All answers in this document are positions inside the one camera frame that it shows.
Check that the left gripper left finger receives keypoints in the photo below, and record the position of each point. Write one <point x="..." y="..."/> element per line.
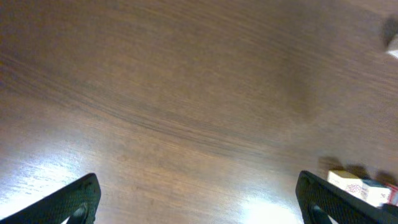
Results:
<point x="75" y="203"/>

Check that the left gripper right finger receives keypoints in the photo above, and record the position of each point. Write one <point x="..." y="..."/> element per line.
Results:
<point x="322" y="202"/>

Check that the red picture wooden block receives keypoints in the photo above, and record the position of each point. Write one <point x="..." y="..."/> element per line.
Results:
<point x="346" y="181"/>

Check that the green picture wooden block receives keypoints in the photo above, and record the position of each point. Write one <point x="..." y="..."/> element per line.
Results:
<point x="375" y="193"/>

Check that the green N wooden block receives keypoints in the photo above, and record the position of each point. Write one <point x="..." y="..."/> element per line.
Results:
<point x="392" y="46"/>

